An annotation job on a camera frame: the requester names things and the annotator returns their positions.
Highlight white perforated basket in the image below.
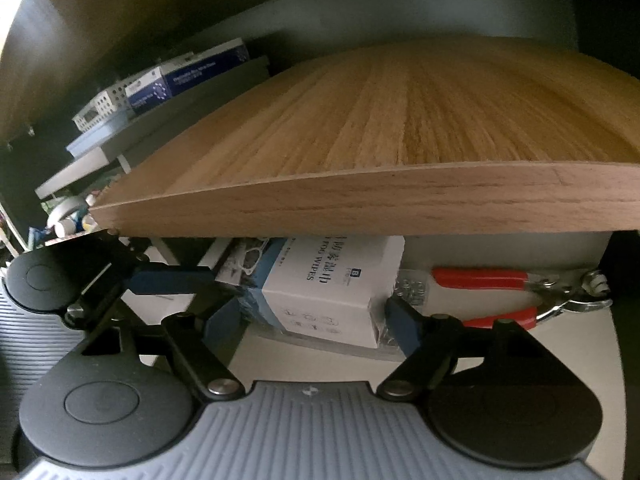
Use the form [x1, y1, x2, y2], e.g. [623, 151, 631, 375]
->
[72, 76, 151, 134]

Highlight wooden desktop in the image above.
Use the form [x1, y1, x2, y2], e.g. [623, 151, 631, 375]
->
[90, 35, 640, 239]

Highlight white tape roll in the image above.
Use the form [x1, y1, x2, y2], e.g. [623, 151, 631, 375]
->
[46, 195, 94, 233]

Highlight blue glasses-print box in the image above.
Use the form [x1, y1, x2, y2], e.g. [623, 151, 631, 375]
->
[214, 236, 288, 293]

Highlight red-handled pliers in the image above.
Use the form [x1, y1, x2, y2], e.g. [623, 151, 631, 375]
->
[431, 266, 614, 330]

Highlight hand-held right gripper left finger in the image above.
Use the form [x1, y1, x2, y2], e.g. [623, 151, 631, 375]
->
[79, 301, 248, 402]

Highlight grey drawer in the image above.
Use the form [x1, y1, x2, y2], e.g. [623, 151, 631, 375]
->
[120, 231, 633, 396]

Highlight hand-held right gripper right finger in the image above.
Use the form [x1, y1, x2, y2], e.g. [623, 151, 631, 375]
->
[376, 294, 548, 402]

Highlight large blue glove box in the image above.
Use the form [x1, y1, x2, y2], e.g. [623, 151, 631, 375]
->
[161, 38, 251, 100]

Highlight small blue glove box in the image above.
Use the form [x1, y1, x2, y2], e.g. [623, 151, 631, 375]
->
[124, 65, 169, 114]

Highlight light blue flat box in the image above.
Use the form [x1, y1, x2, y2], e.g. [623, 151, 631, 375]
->
[66, 109, 137, 159]

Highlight white wipes box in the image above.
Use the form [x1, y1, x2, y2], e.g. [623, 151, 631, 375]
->
[260, 235, 407, 349]

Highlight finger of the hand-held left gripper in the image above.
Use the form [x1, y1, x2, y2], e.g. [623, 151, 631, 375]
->
[106, 229, 153, 264]
[62, 256, 223, 328]

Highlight clear bag of metal rings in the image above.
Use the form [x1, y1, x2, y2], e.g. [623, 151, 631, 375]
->
[379, 269, 432, 352]

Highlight wooden cabinet panel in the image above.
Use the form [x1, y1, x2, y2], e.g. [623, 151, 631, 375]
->
[0, 0, 286, 137]

